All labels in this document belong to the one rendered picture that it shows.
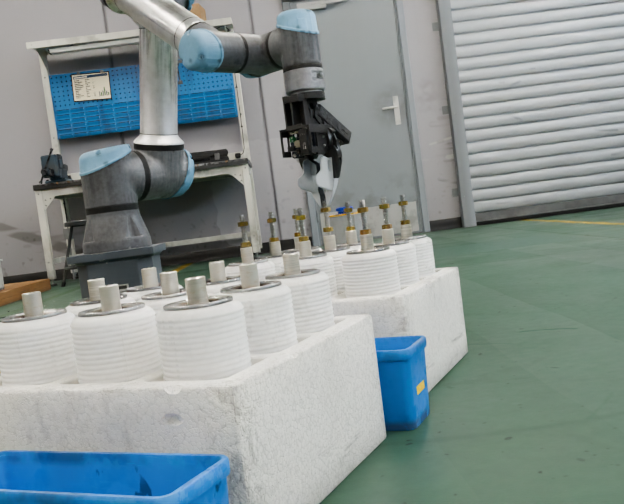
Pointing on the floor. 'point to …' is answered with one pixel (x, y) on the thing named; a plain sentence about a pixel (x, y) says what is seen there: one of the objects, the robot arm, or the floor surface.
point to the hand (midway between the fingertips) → (326, 199)
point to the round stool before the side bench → (70, 245)
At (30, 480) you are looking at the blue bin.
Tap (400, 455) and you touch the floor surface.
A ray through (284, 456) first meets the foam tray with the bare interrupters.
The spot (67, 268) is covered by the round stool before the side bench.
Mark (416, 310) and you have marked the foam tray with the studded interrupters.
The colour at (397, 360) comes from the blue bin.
